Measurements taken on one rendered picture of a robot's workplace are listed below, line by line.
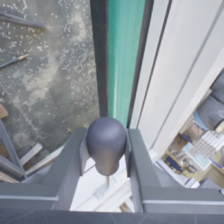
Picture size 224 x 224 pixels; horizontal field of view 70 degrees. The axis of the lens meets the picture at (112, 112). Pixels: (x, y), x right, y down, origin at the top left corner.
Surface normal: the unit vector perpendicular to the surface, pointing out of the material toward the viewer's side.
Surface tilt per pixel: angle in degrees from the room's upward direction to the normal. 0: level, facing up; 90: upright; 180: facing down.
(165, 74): 90
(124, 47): 0
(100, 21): 90
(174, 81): 90
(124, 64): 0
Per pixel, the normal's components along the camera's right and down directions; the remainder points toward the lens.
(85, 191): 0.01, -0.60
